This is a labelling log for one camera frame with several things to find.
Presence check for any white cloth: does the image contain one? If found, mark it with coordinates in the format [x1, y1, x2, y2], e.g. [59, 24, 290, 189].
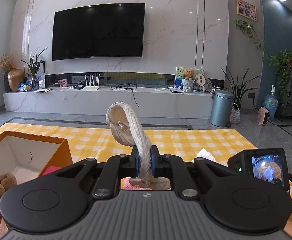
[196, 148, 216, 162]

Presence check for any beige knitted cloth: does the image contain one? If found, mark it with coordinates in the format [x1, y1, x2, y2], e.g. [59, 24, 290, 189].
[106, 102, 170, 191]

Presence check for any yellow checkered tablecloth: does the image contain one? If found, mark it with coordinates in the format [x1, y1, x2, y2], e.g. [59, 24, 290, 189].
[0, 123, 255, 165]

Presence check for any white marble TV console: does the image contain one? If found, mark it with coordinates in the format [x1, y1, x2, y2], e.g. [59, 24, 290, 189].
[3, 87, 213, 119]

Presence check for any red box lid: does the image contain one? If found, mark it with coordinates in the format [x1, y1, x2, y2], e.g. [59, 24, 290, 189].
[42, 166, 60, 176]

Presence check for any grey metal trash bin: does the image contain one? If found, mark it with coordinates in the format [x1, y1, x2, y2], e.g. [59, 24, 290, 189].
[210, 89, 234, 127]

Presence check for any white wifi router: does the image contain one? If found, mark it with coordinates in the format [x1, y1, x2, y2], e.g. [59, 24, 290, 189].
[83, 74, 100, 91]

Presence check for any woven pink basket bag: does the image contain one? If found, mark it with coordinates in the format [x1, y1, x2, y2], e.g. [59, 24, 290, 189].
[229, 103, 241, 124]

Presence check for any orange cardboard storage box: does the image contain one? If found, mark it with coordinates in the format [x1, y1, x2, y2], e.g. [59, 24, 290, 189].
[0, 131, 73, 184]

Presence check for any small teddy on console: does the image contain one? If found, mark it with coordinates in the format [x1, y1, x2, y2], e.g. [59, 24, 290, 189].
[182, 68, 195, 93]

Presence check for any potted green floor plant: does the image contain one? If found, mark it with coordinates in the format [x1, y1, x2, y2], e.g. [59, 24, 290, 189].
[222, 68, 260, 109]

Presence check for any pink small heater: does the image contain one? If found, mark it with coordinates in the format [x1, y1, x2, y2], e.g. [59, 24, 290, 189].
[257, 106, 269, 125]

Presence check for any water bottle jug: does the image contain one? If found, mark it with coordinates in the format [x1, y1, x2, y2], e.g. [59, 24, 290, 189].
[263, 85, 278, 121]

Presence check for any green plant in vase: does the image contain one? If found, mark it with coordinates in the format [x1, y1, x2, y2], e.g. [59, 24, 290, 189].
[22, 47, 47, 91]

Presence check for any golden acorn vase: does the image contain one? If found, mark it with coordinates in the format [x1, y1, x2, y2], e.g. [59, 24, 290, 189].
[8, 68, 25, 92]

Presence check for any trailing ivy plant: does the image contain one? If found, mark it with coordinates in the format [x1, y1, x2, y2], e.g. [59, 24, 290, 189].
[269, 50, 292, 109]

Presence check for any black action camera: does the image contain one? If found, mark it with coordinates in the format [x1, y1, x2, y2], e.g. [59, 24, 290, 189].
[227, 148, 290, 191]

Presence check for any black wall television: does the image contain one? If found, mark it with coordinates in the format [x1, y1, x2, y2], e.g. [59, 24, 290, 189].
[52, 3, 145, 61]

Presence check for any framed wall picture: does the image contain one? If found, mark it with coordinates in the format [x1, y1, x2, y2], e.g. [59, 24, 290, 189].
[236, 0, 258, 22]

